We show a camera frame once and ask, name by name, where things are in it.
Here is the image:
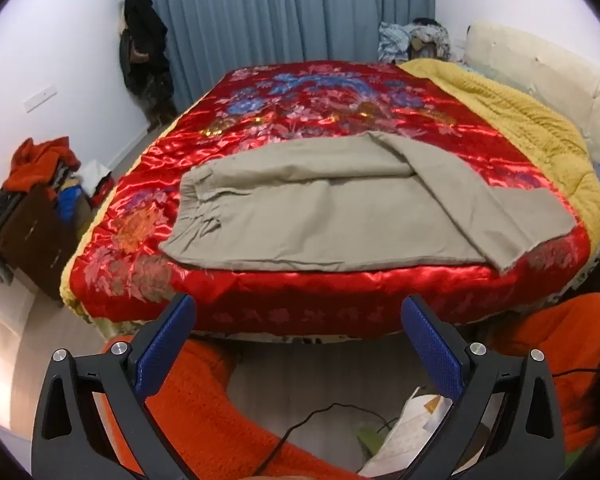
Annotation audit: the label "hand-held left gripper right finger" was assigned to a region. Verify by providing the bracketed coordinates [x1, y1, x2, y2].
[400, 295, 566, 480]

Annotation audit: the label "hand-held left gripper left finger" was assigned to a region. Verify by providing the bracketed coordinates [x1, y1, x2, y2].
[31, 293, 197, 480]

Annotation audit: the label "beige pants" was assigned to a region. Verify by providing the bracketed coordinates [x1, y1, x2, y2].
[159, 130, 577, 274]

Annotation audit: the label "orange fluffy clothing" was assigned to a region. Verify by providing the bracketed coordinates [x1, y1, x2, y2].
[97, 336, 366, 480]

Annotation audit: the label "white paper sheets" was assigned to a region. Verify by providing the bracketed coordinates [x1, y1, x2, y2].
[356, 385, 457, 479]

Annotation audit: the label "brown wooden cabinet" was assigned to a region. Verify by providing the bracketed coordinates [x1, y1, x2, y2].
[0, 182, 94, 302]

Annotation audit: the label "white bag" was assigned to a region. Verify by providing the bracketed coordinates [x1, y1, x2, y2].
[81, 159, 114, 207]

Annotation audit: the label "yellow knitted blanket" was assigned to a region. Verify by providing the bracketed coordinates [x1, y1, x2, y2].
[398, 58, 600, 257]

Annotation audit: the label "red floral satin quilt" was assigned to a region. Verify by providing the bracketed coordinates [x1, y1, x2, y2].
[60, 60, 594, 345]

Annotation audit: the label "cream padded headboard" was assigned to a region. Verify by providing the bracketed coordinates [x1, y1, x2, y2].
[464, 20, 600, 173]

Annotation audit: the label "black hanging clothes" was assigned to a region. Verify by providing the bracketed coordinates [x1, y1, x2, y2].
[117, 0, 179, 129]

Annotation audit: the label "pile of patterned bedding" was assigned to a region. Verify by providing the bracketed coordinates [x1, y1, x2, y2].
[409, 17, 454, 63]

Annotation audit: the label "blue-grey curtain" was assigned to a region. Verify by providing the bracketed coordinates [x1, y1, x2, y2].
[127, 0, 437, 114]

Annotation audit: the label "black cable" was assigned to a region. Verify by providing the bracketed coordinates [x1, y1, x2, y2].
[254, 402, 402, 477]

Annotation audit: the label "white wall plate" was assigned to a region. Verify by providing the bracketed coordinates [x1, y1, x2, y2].
[22, 90, 59, 114]

